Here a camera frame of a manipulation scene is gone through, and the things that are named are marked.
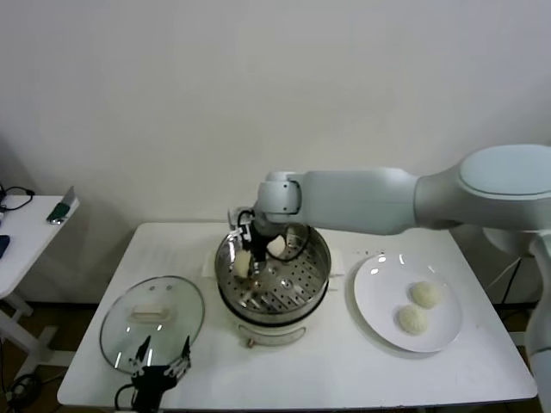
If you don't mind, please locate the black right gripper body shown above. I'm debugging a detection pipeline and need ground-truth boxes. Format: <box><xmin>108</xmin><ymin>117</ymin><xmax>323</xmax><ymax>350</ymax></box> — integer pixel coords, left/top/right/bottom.
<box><xmin>245</xmin><ymin>222</ymin><xmax>279</xmax><ymax>262</ymax></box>

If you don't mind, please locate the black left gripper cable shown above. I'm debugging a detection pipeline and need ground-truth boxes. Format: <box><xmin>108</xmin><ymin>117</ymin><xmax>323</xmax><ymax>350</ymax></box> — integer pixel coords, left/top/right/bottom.
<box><xmin>114</xmin><ymin>383</ymin><xmax>135</xmax><ymax>410</ymax></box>

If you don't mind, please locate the white side table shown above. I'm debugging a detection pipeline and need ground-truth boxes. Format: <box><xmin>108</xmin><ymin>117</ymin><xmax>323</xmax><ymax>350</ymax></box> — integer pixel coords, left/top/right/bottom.
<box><xmin>0</xmin><ymin>195</ymin><xmax>81</xmax><ymax>379</ymax></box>

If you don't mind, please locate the black wall cable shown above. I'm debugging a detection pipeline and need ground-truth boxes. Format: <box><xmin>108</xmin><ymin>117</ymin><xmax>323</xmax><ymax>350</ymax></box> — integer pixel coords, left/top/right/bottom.
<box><xmin>502</xmin><ymin>256</ymin><xmax>524</xmax><ymax>305</ymax></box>

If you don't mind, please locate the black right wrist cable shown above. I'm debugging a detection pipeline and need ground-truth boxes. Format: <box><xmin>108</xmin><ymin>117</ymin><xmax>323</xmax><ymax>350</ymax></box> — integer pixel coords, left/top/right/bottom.
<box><xmin>275</xmin><ymin>225</ymin><xmax>312</xmax><ymax>262</ymax></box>

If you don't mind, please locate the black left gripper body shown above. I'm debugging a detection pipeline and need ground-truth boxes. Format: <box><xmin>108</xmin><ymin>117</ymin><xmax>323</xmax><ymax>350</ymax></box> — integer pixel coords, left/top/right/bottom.
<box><xmin>130</xmin><ymin>365</ymin><xmax>179</xmax><ymax>413</ymax></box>

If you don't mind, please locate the thin black cable with plug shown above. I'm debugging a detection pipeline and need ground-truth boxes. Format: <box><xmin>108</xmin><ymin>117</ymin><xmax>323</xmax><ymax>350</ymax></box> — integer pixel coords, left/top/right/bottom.
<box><xmin>0</xmin><ymin>180</ymin><xmax>36</xmax><ymax>213</ymax></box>

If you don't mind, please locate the black floor cable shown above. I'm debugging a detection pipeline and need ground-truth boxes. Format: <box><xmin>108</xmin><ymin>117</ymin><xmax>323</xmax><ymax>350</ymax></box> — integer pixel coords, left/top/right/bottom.
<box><xmin>9</xmin><ymin>373</ymin><xmax>44</xmax><ymax>405</ymax></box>

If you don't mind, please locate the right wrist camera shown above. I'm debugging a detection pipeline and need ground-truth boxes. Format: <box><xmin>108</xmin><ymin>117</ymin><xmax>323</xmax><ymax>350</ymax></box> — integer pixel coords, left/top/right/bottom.
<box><xmin>226</xmin><ymin>207</ymin><xmax>255</xmax><ymax>229</ymax></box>

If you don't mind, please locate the white wall cable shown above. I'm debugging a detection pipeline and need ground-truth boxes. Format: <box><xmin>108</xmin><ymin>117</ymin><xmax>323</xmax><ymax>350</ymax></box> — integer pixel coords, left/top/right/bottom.
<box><xmin>489</xmin><ymin>256</ymin><xmax>525</xmax><ymax>290</ymax></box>

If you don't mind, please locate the stainless steel steamer basket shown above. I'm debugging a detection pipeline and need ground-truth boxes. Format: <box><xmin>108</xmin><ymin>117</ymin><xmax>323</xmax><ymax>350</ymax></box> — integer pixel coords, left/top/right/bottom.
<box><xmin>201</xmin><ymin>219</ymin><xmax>347</xmax><ymax>322</ymax></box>

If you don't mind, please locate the glass lid with white handle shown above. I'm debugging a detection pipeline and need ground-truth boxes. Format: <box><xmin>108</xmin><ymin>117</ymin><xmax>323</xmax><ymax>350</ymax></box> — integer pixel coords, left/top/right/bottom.
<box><xmin>99</xmin><ymin>275</ymin><xmax>205</xmax><ymax>374</ymax></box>

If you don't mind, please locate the white round plate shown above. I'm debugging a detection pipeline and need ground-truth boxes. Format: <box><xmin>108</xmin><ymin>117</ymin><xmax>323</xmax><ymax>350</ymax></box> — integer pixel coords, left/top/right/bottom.
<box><xmin>352</xmin><ymin>253</ymin><xmax>464</xmax><ymax>354</ymax></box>

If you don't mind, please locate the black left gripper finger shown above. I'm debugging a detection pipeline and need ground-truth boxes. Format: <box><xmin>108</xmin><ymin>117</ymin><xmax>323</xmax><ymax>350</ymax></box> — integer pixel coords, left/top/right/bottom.
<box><xmin>127</xmin><ymin>336</ymin><xmax>151</xmax><ymax>378</ymax></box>
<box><xmin>164</xmin><ymin>336</ymin><xmax>193</xmax><ymax>380</ymax></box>

